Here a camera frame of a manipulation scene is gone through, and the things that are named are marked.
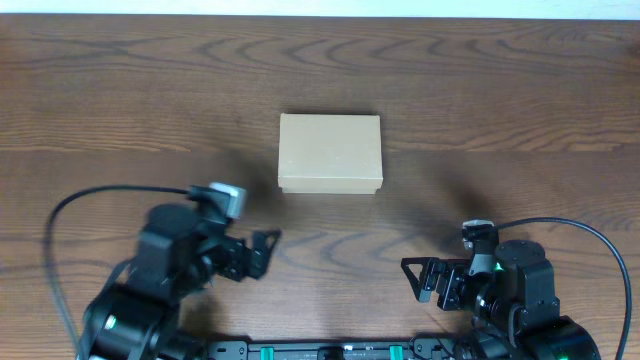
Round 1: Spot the cardboard box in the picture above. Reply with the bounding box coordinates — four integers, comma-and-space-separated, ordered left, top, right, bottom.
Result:
278, 113, 383, 195

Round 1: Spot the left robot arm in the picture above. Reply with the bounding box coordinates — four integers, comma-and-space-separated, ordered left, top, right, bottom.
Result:
80, 204, 281, 360

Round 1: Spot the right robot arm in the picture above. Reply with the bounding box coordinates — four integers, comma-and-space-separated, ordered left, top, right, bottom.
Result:
401, 239, 600, 360

